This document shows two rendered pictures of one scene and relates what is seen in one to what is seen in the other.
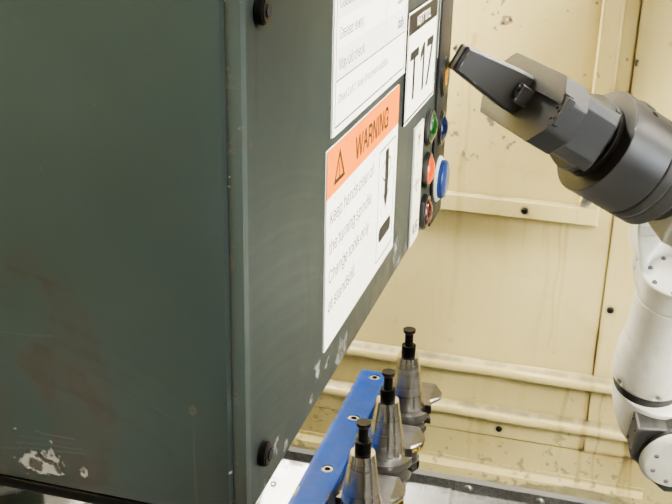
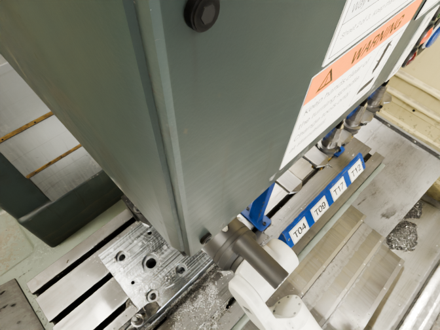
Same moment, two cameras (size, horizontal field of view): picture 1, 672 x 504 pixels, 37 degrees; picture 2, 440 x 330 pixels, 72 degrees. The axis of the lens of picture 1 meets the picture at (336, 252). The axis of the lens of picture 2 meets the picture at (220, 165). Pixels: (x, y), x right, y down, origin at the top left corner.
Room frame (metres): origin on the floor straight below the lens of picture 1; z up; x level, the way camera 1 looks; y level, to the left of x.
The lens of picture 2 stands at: (0.30, -0.02, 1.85)
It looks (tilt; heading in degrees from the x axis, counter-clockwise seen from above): 57 degrees down; 28
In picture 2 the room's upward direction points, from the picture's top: 3 degrees clockwise
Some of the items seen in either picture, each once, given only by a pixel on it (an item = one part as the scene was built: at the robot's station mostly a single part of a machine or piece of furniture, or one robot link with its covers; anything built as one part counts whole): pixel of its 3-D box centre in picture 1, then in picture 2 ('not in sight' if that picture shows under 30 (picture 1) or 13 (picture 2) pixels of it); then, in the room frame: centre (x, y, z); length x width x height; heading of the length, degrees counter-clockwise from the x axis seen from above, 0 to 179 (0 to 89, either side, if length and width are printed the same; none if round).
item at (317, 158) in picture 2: not in sight; (315, 156); (0.82, -0.02, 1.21); 0.07 x 0.05 x 0.01; 75
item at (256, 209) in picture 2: not in sight; (262, 197); (0.73, 0.07, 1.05); 0.10 x 0.05 x 0.30; 75
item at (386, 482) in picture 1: (373, 488); (339, 133); (0.93, -0.05, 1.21); 0.07 x 0.05 x 0.01; 75
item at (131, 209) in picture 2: not in sight; (139, 211); (0.52, 0.37, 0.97); 0.13 x 0.03 x 0.15; 75
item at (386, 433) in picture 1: (386, 425); (357, 112); (0.98, -0.06, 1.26); 0.04 x 0.04 x 0.07
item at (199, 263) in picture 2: not in sight; (165, 253); (0.46, 0.23, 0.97); 0.29 x 0.23 x 0.05; 165
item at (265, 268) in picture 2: not in sight; (256, 259); (0.47, -0.01, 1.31); 0.11 x 0.11 x 0.11; 75
